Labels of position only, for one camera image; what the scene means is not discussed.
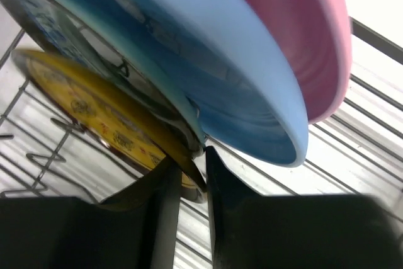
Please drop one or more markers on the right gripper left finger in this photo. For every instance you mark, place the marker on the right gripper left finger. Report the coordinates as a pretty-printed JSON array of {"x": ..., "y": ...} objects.
[{"x": 134, "y": 228}]

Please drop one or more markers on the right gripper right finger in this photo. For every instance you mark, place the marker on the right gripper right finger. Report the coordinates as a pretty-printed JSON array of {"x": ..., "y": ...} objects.
[{"x": 249, "y": 230}]

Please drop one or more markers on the yellow patterned glass plate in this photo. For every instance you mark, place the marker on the yellow patterned glass plate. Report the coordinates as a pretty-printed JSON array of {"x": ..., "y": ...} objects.
[{"x": 123, "y": 123}]

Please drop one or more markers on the metal wire dish rack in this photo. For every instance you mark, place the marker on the metal wire dish rack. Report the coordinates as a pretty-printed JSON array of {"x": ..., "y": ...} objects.
[{"x": 358, "y": 150}]

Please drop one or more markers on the light blue plastic plate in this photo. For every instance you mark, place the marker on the light blue plastic plate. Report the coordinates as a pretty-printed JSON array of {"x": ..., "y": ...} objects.
[{"x": 228, "y": 66}]

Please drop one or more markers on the blue patterned glass plate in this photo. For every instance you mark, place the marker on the blue patterned glass plate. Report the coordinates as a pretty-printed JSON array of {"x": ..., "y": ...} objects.
[{"x": 68, "y": 28}]

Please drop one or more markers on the pink plastic plate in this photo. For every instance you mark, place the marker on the pink plastic plate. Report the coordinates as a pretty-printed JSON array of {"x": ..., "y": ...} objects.
[{"x": 315, "y": 37}]

